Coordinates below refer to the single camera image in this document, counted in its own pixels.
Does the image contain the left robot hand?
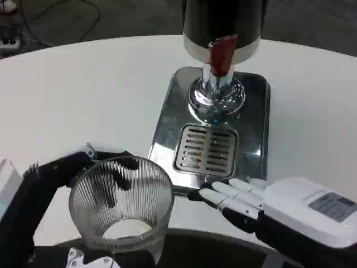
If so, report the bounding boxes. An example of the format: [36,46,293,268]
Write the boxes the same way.
[0,142,157,268]

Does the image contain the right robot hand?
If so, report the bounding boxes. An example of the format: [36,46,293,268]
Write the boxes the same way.
[188,177,357,268]

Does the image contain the clear ribbed glass cup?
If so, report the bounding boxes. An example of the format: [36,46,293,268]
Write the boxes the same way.
[68,156,175,265]

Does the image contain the steel drip tray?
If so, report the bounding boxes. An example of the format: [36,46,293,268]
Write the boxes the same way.
[147,66,272,188]

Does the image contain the steel slotted drip grid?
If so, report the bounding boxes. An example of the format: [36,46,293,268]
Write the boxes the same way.
[172,123,239,178]

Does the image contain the white power strip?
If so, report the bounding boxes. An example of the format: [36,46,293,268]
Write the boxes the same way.
[0,27,22,51]

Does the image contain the red tap lever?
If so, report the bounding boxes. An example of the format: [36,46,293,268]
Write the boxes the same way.
[209,34,238,78]

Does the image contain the black and silver drink dispenser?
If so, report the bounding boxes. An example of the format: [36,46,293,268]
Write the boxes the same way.
[182,0,262,124]

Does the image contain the black floor cable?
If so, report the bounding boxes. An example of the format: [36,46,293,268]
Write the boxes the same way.
[16,0,102,49]

